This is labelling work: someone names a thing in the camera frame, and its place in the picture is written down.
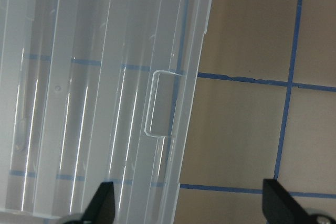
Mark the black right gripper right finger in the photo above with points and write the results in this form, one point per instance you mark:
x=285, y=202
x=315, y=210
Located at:
x=280, y=207

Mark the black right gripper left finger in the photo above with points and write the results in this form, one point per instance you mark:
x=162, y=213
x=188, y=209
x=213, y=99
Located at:
x=101, y=209

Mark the clear plastic box lid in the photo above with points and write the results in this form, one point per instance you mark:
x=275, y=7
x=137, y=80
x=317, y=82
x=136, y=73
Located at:
x=96, y=91

